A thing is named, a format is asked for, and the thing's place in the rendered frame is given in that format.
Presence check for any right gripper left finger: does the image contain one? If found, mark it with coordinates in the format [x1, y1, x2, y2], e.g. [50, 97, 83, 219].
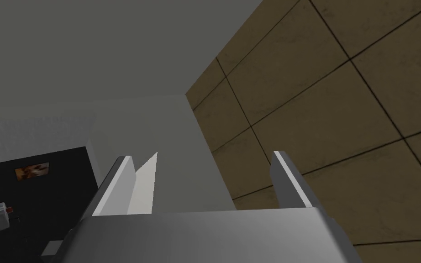
[80, 155, 137, 221]

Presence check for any orange framed wall picture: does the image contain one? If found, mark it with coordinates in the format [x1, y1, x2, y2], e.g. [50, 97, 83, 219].
[15, 162, 50, 181]

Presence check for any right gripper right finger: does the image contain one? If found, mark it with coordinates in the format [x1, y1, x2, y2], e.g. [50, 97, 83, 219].
[270, 150, 324, 210]

